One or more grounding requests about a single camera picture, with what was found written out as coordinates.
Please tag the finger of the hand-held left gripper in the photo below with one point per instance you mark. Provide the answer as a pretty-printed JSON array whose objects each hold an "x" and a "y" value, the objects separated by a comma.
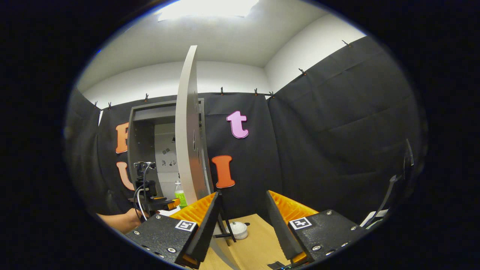
[{"x": 172, "y": 203}]

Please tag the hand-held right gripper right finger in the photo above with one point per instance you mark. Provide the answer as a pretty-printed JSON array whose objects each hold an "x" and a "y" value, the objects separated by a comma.
[{"x": 279, "y": 225}]

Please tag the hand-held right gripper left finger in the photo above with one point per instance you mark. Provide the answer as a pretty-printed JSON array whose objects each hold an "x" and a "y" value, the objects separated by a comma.
[{"x": 208, "y": 228}]

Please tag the green bottle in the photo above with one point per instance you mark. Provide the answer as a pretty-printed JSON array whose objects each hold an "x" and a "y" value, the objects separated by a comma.
[{"x": 181, "y": 197}]

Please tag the beige cabinet door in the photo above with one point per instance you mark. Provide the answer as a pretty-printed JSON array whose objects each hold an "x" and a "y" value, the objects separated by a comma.
[{"x": 187, "y": 131}]

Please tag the grey cabinet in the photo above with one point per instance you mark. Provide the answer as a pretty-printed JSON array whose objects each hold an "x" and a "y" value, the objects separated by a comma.
[{"x": 140, "y": 142}]

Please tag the white round lidded jar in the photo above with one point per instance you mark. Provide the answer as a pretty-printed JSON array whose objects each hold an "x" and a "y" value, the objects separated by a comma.
[{"x": 238, "y": 229}]

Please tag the black backdrop cloth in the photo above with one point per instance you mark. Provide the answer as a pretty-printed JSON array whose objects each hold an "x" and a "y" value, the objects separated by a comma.
[{"x": 337, "y": 131}]

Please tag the black bent stand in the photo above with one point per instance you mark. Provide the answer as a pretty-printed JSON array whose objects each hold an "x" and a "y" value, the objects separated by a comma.
[{"x": 386, "y": 195}]

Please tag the ceiling light panel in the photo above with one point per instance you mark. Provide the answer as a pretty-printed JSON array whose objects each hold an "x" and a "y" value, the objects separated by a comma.
[{"x": 206, "y": 7}]

